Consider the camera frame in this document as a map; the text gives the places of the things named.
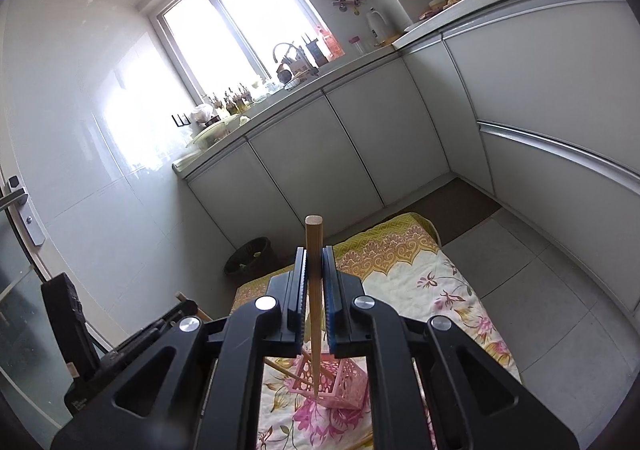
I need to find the light wooden chopstick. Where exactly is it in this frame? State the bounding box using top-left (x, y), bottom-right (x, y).
top-left (305, 215), bottom-right (323, 397)

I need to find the wooden chopstick in holder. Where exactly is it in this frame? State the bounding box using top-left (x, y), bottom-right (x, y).
top-left (264, 357), bottom-right (311, 384)

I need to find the black trash bin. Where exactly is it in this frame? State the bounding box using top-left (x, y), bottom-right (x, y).
top-left (224, 237), bottom-right (280, 288)

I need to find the pink perforated utensil holder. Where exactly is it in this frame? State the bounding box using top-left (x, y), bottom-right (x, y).
top-left (284, 350), bottom-right (369, 410)

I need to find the floral tablecloth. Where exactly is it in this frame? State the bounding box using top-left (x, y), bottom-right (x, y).
top-left (255, 213), bottom-right (520, 449)

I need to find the white jug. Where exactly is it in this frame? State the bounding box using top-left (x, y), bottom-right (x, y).
top-left (366, 7), bottom-right (392, 44)

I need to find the door handle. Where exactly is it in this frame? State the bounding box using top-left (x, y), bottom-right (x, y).
top-left (1, 175), bottom-right (46, 248)

